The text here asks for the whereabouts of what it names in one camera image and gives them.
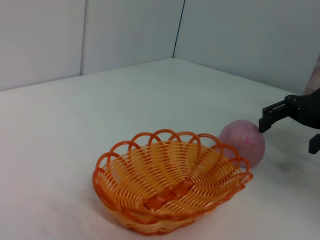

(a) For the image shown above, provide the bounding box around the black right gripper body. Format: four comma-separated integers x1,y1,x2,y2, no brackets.
284,87,320,131

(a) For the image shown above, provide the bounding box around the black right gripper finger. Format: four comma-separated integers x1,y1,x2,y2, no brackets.
258,99,301,134
308,133,320,155

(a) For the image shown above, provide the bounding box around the pink peach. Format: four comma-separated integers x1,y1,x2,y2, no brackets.
217,119,266,169

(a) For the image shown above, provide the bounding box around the orange plastic woven basket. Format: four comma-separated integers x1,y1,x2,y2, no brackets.
92,128,254,237

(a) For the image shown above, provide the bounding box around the beige blurred background object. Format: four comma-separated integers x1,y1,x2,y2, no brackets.
303,52,320,96

